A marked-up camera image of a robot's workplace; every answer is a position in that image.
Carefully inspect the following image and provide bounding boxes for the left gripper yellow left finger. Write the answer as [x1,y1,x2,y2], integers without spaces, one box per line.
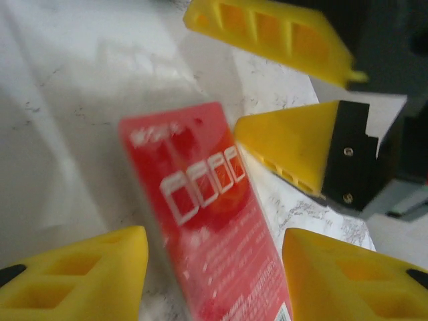
[0,225,150,321]

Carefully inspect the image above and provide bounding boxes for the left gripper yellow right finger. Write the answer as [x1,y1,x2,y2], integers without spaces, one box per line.
[282,228,428,321]

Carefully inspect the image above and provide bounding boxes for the red package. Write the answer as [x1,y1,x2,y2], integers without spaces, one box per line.
[117,101,296,321]

